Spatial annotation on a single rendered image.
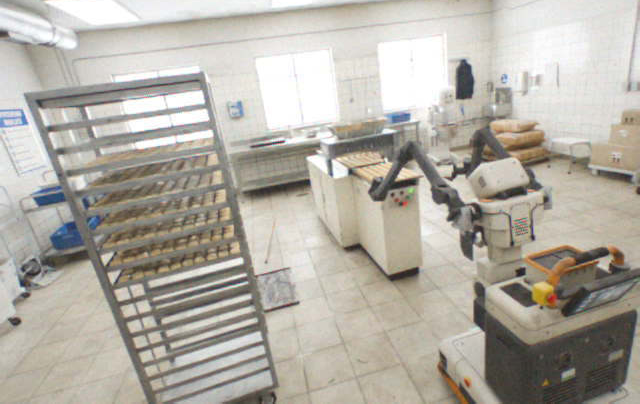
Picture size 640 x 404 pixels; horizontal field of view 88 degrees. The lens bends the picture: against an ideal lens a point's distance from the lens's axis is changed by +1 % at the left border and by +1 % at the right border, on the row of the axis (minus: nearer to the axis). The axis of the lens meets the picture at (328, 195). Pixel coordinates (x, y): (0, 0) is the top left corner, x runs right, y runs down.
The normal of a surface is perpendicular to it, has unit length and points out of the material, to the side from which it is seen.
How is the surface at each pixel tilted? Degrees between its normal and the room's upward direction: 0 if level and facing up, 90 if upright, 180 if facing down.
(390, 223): 90
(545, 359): 90
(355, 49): 90
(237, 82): 90
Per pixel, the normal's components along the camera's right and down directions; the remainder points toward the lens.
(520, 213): 0.23, 0.13
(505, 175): 0.09, -0.43
